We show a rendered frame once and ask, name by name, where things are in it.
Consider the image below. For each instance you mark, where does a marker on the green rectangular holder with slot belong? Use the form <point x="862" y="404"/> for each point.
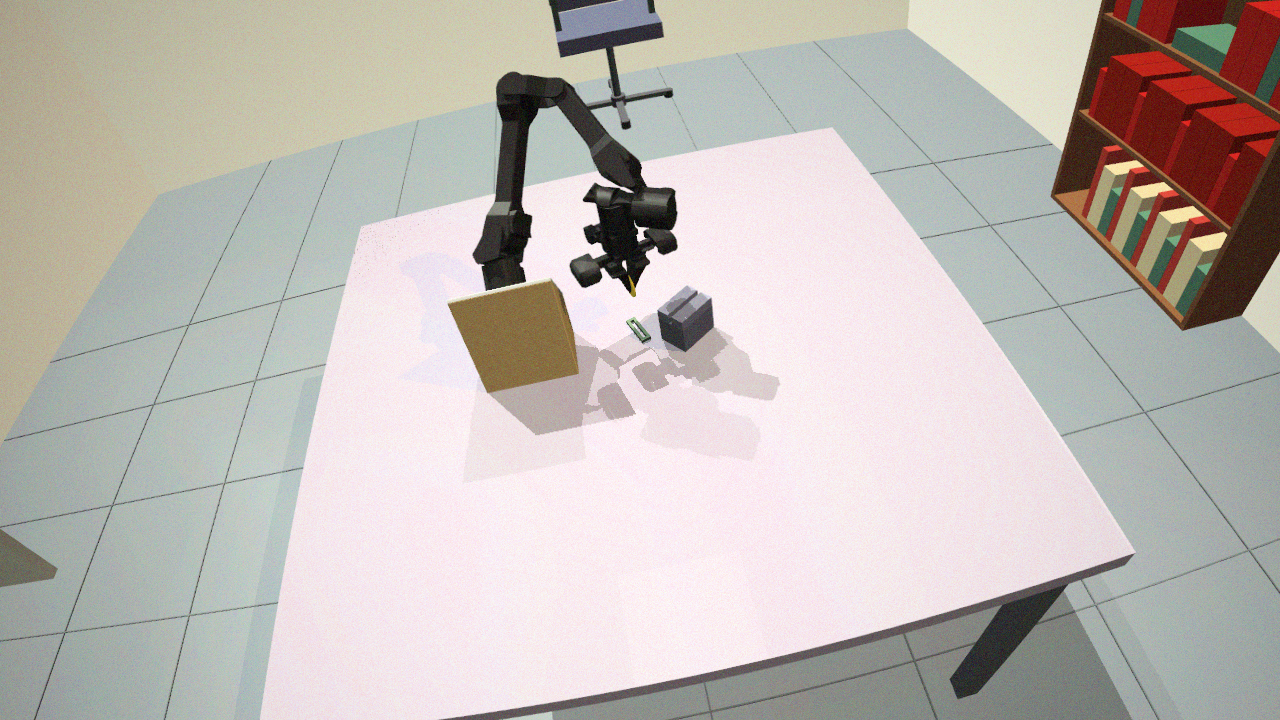
<point x="642" y="339"/>

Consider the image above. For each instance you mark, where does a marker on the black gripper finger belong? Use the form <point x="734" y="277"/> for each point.
<point x="635" y="269"/>
<point x="623" y="276"/>

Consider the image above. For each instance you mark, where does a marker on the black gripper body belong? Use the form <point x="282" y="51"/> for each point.
<point x="621" y="246"/>

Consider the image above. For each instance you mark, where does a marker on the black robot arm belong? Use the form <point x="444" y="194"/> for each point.
<point x="507" y="228"/>

